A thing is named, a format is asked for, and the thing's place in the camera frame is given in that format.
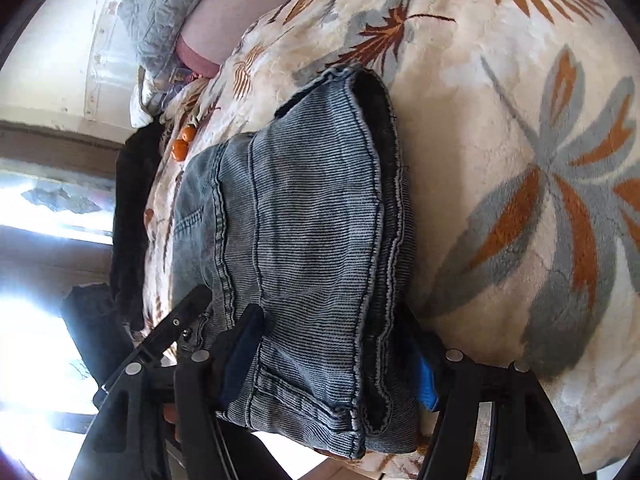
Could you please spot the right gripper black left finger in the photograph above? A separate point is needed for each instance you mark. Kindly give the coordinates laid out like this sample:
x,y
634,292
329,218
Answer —
x,y
128,438

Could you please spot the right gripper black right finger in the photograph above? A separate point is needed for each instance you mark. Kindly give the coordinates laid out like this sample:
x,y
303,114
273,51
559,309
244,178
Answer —
x,y
526,438

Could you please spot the grey denim pants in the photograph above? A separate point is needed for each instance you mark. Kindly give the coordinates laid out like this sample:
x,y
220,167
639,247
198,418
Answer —
x,y
309,218

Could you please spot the person left hand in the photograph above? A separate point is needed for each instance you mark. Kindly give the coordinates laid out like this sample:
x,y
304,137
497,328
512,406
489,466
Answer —
x,y
170,414

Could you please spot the black garment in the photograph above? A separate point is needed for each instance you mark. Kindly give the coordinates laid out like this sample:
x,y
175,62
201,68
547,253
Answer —
x,y
136,167

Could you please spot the orange tangerine front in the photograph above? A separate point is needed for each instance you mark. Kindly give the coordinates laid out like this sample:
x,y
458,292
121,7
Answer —
x,y
179,150

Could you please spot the stained glass window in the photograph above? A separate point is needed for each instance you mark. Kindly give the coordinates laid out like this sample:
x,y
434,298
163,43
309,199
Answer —
x,y
57,202

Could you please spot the orange tangerine with leaf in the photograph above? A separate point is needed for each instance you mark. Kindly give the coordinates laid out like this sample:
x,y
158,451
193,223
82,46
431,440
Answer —
x,y
188,133

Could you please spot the white cream pillow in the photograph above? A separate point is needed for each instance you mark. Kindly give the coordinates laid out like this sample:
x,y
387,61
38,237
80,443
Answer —
x,y
148,99

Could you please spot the pink sofa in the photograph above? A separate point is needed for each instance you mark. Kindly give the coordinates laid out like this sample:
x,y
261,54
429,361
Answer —
x,y
215,28

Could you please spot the leaf pattern cream blanket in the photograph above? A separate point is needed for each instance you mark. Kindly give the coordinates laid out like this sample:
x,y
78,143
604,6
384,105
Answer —
x,y
519,122

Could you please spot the grey quilted blanket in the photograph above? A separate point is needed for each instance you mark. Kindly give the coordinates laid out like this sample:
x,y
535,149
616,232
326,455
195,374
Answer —
x,y
152,27

